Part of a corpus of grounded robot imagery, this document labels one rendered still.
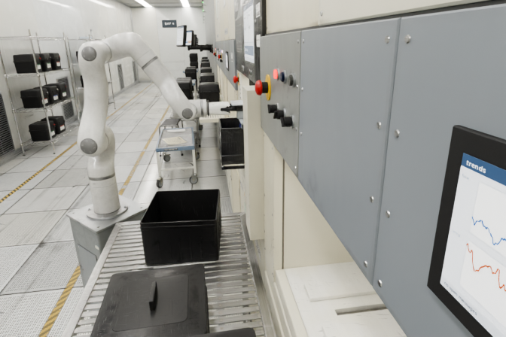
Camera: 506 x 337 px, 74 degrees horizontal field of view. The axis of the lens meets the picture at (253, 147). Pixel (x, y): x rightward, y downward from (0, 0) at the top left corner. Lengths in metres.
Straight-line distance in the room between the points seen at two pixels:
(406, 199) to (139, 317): 0.83
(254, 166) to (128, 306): 0.54
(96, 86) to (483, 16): 1.49
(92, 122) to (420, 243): 1.46
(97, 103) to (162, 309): 0.95
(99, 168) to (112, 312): 0.80
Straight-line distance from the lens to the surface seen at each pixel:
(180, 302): 1.03
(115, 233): 1.61
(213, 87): 4.21
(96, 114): 1.62
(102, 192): 1.73
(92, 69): 1.56
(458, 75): 0.26
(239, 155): 1.55
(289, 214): 1.01
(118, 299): 1.10
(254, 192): 1.15
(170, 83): 1.54
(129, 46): 1.56
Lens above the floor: 1.54
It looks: 17 degrees down
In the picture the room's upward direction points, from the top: 1 degrees counter-clockwise
